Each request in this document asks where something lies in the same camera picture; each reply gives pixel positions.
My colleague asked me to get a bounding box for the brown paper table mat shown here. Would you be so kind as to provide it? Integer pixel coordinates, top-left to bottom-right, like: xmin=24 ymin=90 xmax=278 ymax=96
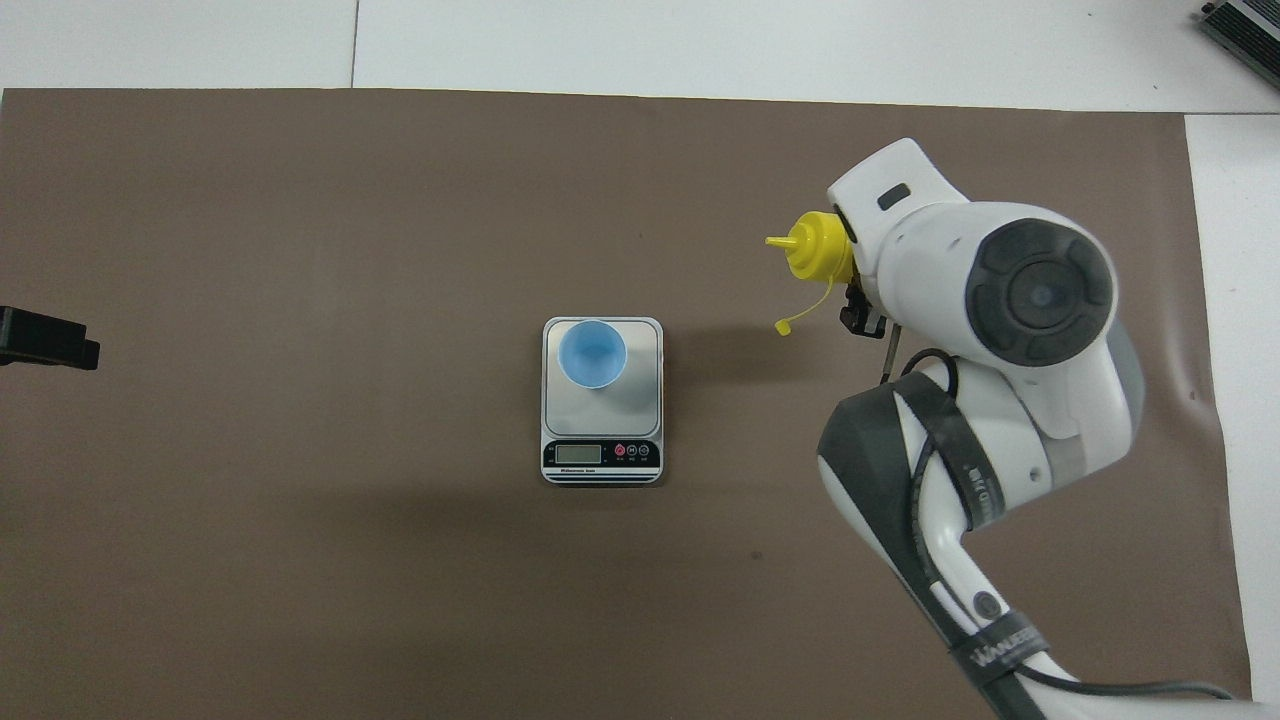
xmin=0 ymin=88 xmax=1256 ymax=720

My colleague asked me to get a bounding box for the grey ribbed metal device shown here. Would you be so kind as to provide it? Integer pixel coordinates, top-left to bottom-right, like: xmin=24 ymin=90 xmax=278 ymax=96
xmin=1200 ymin=0 xmax=1280 ymax=93

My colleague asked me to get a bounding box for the silver digital kitchen scale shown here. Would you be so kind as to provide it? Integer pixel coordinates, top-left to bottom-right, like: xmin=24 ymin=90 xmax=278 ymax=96
xmin=541 ymin=316 xmax=664 ymax=487

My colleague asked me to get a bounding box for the yellow squeeze bottle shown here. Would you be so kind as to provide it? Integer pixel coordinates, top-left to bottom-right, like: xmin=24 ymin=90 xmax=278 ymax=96
xmin=765 ymin=210 xmax=859 ymax=337

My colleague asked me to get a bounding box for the light blue plastic cup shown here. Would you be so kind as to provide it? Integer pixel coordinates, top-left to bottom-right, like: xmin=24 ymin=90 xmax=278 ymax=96
xmin=557 ymin=319 xmax=628 ymax=390

